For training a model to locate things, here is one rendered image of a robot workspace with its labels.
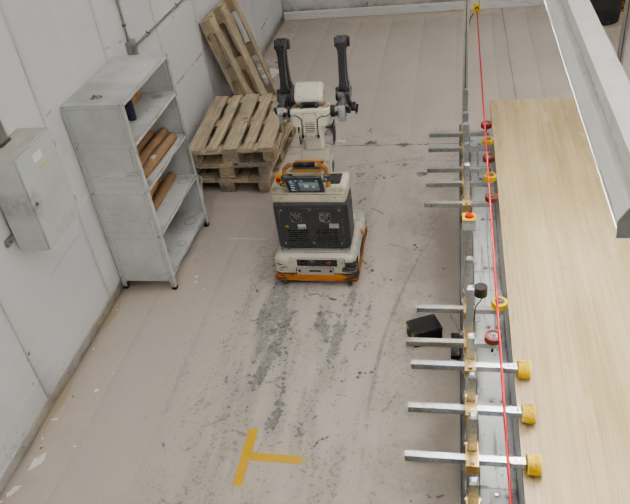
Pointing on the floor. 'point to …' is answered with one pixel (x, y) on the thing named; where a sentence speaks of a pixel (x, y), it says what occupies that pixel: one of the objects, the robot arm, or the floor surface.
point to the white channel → (617, 99)
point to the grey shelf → (128, 216)
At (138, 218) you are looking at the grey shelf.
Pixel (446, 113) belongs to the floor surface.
